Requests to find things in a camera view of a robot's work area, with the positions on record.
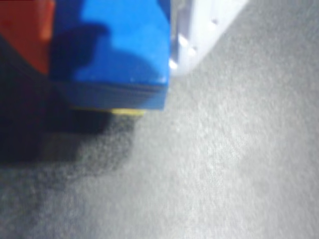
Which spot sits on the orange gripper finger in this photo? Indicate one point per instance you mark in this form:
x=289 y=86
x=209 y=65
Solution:
x=22 y=27

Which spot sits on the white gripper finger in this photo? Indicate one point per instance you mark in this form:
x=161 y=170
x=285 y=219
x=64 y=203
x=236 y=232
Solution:
x=204 y=20

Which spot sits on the blue cube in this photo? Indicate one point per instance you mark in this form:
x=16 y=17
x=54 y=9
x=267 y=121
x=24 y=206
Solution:
x=124 y=37

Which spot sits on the yellow cube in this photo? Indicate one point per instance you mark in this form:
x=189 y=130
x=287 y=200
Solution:
x=127 y=112

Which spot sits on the black table mat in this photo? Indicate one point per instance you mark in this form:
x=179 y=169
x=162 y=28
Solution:
x=224 y=149

